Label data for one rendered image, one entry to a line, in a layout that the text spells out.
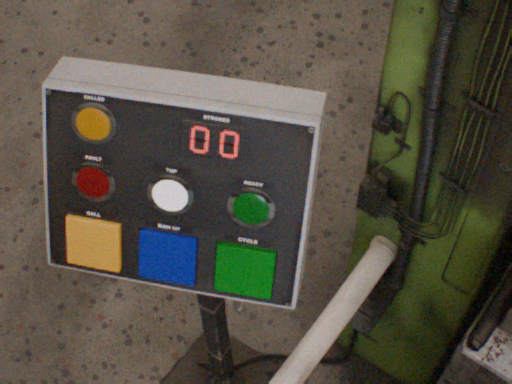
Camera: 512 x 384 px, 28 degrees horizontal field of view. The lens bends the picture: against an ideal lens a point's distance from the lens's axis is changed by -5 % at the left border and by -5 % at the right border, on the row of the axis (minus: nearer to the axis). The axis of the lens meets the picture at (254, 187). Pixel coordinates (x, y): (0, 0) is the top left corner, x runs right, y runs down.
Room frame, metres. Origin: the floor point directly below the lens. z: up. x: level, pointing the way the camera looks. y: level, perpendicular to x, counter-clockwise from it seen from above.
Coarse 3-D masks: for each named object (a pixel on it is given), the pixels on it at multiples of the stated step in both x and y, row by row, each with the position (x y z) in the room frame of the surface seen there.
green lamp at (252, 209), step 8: (240, 200) 0.57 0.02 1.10; (248, 200) 0.57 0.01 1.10; (256, 200) 0.57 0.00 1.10; (264, 200) 0.57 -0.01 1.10; (232, 208) 0.56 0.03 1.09; (240, 208) 0.56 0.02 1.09; (248, 208) 0.56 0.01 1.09; (256, 208) 0.56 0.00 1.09; (264, 208) 0.56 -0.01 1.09; (240, 216) 0.56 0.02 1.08; (248, 216) 0.55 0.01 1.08; (256, 216) 0.55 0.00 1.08; (264, 216) 0.55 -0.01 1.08
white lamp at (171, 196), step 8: (160, 184) 0.59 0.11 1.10; (168, 184) 0.59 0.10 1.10; (176, 184) 0.59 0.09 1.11; (152, 192) 0.59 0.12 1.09; (160, 192) 0.58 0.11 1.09; (168, 192) 0.58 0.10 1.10; (176, 192) 0.58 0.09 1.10; (184, 192) 0.58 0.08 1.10; (160, 200) 0.58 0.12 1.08; (168, 200) 0.58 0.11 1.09; (176, 200) 0.58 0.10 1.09; (184, 200) 0.58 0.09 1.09; (168, 208) 0.57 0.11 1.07; (176, 208) 0.57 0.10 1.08
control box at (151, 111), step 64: (64, 64) 0.73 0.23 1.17; (64, 128) 0.65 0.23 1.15; (128, 128) 0.64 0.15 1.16; (256, 128) 0.62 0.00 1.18; (320, 128) 0.61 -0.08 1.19; (64, 192) 0.60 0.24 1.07; (128, 192) 0.59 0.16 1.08; (192, 192) 0.58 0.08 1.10; (256, 192) 0.57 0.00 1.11; (64, 256) 0.55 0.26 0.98; (128, 256) 0.54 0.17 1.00
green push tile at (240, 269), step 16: (224, 256) 0.53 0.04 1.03; (240, 256) 0.52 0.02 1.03; (256, 256) 0.52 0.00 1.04; (272, 256) 0.52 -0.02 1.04; (224, 272) 0.51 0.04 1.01; (240, 272) 0.51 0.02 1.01; (256, 272) 0.51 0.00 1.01; (272, 272) 0.51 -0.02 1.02; (224, 288) 0.50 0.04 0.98; (240, 288) 0.50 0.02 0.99; (256, 288) 0.50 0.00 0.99; (272, 288) 0.50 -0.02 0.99
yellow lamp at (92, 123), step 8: (80, 112) 0.65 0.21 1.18; (88, 112) 0.65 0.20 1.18; (96, 112) 0.65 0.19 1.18; (80, 120) 0.65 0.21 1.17; (88, 120) 0.65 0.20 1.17; (96, 120) 0.64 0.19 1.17; (104, 120) 0.64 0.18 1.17; (80, 128) 0.64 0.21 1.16; (88, 128) 0.64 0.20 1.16; (96, 128) 0.64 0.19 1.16; (104, 128) 0.64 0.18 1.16; (88, 136) 0.64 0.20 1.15; (96, 136) 0.63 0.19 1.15; (104, 136) 0.63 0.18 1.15
